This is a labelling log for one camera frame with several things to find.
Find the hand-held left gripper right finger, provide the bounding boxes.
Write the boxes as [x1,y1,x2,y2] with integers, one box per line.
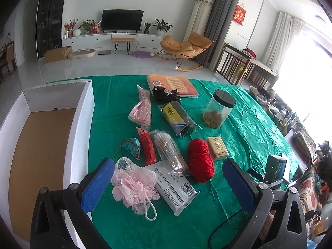
[222,158,308,249]

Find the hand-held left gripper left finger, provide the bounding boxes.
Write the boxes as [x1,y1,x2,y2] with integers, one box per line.
[30,157,115,249]

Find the pink mesh bath loofah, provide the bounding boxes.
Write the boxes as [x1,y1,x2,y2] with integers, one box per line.
[111,158,160,221]

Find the yellow tissue pack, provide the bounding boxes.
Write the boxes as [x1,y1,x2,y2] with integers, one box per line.
[206,136,230,160]

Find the red yarn ball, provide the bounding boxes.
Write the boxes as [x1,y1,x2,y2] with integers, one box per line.
[188,138,215,183]

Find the teal pouch with brown cord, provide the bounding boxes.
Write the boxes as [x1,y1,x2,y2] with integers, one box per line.
[122,137,143,161]

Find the white cardboard box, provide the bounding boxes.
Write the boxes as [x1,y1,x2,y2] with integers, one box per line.
[0,79,95,244]

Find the dark red packet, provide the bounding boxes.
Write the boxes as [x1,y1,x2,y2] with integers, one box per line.
[136,127,157,166]

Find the white plastic package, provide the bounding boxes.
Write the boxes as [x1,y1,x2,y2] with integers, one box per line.
[143,161,200,217]

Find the brown sticks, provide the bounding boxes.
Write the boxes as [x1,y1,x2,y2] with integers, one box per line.
[149,130,192,177]

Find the yellow and black packaged item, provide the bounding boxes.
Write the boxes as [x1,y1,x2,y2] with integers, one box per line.
[158,101,202,138]

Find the floral covered sofa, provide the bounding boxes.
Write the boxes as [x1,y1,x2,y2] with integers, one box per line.
[290,130,332,244]

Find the green patterned tablecloth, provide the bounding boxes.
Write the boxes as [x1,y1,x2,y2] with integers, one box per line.
[45,75,303,249]

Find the cluttered low table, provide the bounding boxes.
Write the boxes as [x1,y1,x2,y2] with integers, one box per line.
[249,85,299,135]

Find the clear jar with black lid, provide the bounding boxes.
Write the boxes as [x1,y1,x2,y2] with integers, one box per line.
[203,89,237,129]

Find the pink cloth in clear bag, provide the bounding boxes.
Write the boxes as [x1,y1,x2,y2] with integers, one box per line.
[128,85,152,130]

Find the black frilly fabric bundle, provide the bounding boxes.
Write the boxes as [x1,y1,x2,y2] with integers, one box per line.
[152,86,181,104]

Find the orange cover book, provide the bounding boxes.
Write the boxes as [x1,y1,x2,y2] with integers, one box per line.
[147,74,199,99]

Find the white sheer curtain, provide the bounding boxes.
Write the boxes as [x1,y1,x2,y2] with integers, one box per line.
[261,12,305,74]

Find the beige floor cushion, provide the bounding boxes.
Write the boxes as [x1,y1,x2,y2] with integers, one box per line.
[68,50,96,60]

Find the brown cardboard box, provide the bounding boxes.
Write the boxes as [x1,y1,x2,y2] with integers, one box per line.
[43,46,72,63]

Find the purple round mat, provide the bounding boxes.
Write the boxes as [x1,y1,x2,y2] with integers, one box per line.
[130,51,154,60]

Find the white television cabinet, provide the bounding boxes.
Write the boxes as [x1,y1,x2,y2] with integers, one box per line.
[62,31,169,54]

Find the wooden bench with black legs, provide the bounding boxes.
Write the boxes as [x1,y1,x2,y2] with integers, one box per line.
[111,37,136,55]

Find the orange rocking chair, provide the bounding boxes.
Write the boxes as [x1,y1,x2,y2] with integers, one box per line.
[153,32,214,71]

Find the wooden dining chair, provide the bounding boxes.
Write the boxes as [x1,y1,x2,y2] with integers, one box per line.
[0,44,17,77]

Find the green leafy potted plant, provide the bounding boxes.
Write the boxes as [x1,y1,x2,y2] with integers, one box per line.
[79,19,95,34]

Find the red flower plant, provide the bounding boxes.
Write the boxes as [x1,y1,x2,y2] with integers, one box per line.
[63,19,78,37]

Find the grey curtain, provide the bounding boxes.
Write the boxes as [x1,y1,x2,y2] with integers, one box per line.
[202,0,243,68]

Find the black television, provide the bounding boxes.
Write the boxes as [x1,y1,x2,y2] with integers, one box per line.
[101,10,144,33]

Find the large potted plant white pot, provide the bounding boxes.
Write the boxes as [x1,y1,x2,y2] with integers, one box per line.
[153,19,173,37]

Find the covered standing air conditioner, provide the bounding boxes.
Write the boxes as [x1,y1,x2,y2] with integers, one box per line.
[185,0,215,43]

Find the dark display cabinet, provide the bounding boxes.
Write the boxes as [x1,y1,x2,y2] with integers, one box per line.
[36,0,70,59]

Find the black cable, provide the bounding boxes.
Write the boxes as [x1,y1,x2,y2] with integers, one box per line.
[209,207,243,249]

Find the red wall hanging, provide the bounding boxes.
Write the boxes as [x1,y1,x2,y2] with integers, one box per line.
[233,4,246,26]

